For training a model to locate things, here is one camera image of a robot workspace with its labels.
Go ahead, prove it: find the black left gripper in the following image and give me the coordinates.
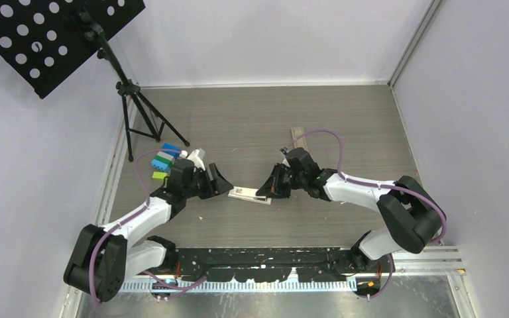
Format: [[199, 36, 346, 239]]
[[183, 164, 232, 200]]

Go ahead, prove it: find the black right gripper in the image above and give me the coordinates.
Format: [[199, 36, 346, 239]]
[[257, 163, 307, 199]]

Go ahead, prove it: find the white remote back cover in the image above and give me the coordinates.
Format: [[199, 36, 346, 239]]
[[228, 187, 257, 197]]

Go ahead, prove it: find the white slim remote control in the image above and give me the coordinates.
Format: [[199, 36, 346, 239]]
[[228, 193, 272, 205]]

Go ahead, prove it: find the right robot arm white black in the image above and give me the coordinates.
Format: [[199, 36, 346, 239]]
[[256, 148, 447, 272]]

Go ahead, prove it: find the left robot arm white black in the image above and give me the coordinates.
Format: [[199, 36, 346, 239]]
[[63, 158, 233, 302]]

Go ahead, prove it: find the grey toy brick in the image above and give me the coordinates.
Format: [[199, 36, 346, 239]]
[[155, 151, 174, 165]]

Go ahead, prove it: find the lime green toy wedge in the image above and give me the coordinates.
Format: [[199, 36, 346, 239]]
[[152, 171, 168, 180]]

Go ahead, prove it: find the green blue toy brick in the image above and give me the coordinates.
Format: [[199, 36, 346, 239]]
[[151, 159, 172, 173]]

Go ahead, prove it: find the black perforated music stand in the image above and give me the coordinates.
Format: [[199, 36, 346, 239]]
[[0, 1, 190, 146]]

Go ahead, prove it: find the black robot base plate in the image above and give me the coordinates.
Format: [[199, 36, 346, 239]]
[[135, 246, 397, 284]]

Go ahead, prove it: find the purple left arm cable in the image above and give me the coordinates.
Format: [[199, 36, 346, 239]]
[[87, 148, 184, 305]]

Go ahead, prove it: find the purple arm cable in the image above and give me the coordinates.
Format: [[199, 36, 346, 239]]
[[87, 148, 184, 305], [283, 129, 449, 245]]

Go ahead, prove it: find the aluminium rail frame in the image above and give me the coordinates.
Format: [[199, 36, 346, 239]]
[[118, 246, 466, 295]]

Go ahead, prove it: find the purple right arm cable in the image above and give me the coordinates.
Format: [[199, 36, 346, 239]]
[[283, 129, 449, 245]]

